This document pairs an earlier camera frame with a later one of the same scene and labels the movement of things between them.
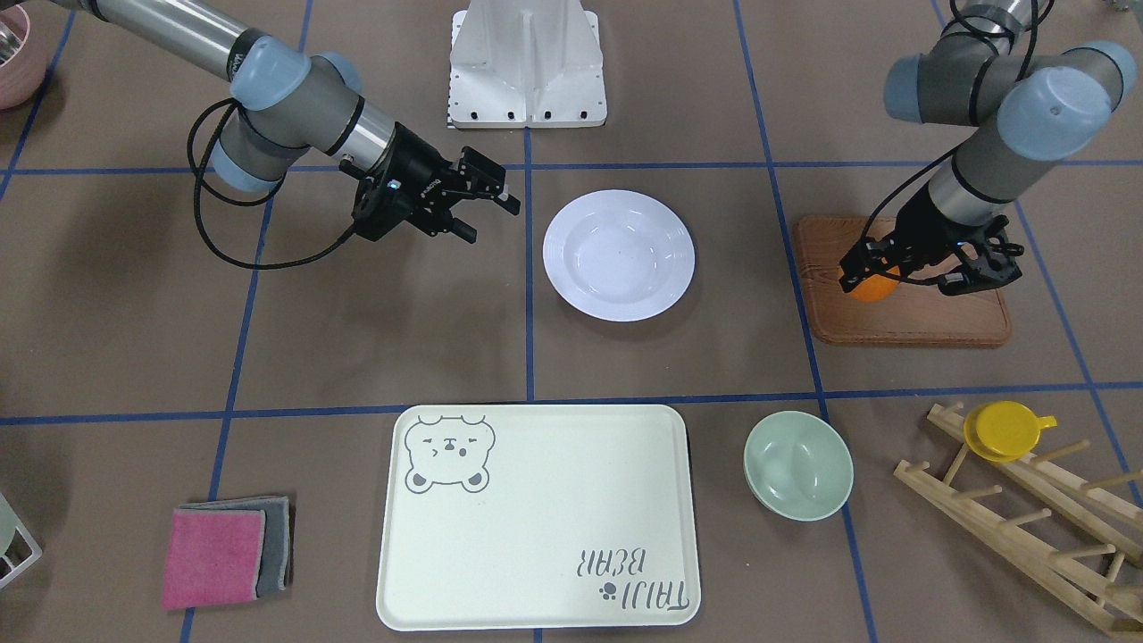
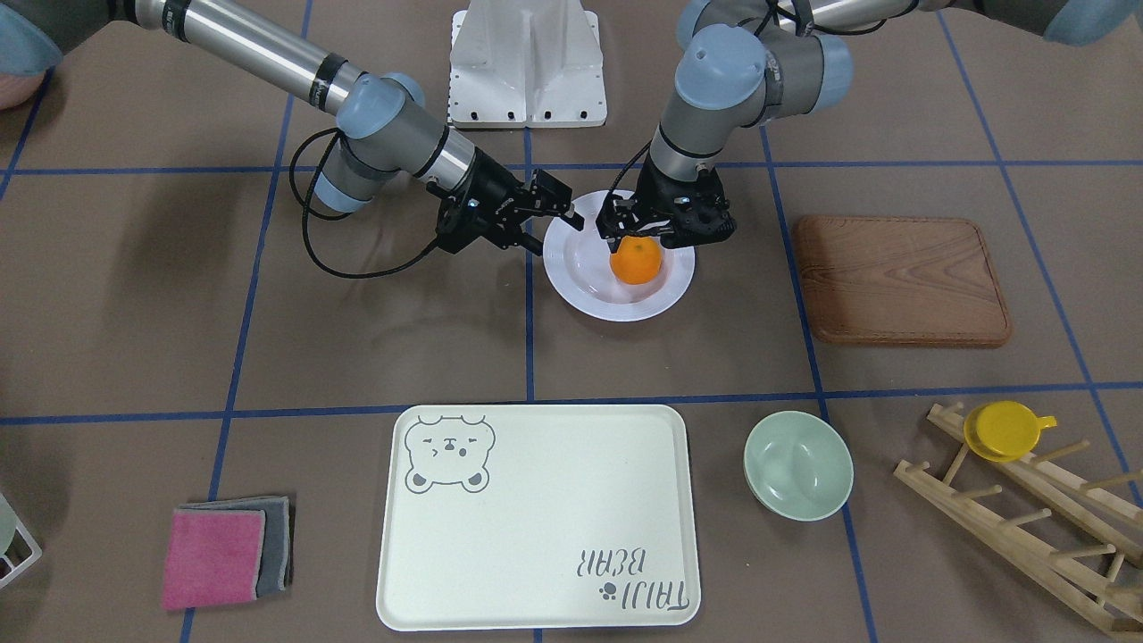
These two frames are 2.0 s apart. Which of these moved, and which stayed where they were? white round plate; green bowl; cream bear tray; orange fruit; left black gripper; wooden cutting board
Moved: orange fruit; left black gripper
Stayed: white round plate; cream bear tray; green bowl; wooden cutting board
